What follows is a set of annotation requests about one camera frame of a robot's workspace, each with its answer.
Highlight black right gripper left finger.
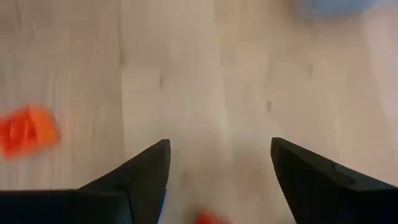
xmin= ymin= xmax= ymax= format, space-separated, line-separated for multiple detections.
xmin=79 ymin=138 xmax=172 ymax=224

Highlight red small block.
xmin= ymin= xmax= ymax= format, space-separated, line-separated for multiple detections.
xmin=195 ymin=210 xmax=233 ymax=224

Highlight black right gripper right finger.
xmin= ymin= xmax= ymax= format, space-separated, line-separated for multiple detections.
xmin=269 ymin=136 xmax=368 ymax=224

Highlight orange small block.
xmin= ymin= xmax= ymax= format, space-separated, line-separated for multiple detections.
xmin=0 ymin=104 xmax=60 ymax=160

